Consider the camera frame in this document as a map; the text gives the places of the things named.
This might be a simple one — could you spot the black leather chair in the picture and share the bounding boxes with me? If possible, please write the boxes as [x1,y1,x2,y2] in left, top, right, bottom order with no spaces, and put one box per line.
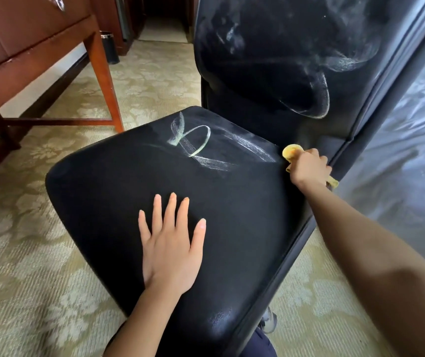
[45,0,425,357]

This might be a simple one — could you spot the dark blue trousers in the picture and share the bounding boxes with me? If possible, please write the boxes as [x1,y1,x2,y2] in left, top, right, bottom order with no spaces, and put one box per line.
[235,326,278,357]

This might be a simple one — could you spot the dark wooden cabinet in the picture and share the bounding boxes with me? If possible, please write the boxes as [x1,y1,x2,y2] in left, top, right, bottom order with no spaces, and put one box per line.
[89,0,147,56]

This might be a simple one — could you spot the person's left hand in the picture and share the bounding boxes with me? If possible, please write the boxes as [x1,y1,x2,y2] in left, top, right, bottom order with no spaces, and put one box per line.
[138,192,207,296]

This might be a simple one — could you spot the black waste bin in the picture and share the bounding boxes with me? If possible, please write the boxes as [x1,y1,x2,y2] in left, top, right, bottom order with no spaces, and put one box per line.
[99,30,121,65]

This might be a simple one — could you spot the person's right forearm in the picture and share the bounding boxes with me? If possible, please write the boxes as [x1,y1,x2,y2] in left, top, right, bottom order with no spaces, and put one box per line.
[298,181,425,357]

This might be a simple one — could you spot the yellow cleaning cloth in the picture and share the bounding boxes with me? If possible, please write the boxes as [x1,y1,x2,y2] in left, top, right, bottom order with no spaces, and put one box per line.
[282,144,340,190]

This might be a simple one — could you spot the brown wooden desk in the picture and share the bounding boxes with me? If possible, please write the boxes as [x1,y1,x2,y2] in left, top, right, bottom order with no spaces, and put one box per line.
[0,0,125,192]

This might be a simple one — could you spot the bed with grey-white sheet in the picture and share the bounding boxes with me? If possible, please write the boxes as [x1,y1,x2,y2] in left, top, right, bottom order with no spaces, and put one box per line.
[336,51,425,281]

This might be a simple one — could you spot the person's right hand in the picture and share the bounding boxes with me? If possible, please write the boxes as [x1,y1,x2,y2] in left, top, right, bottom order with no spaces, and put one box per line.
[289,148,333,191]

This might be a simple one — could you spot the grey shoe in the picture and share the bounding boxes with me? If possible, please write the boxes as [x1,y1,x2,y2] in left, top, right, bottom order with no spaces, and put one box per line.
[259,306,278,334]

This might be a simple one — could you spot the person's left forearm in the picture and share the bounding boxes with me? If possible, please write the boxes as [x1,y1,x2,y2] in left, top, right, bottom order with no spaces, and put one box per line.
[103,286,183,357]

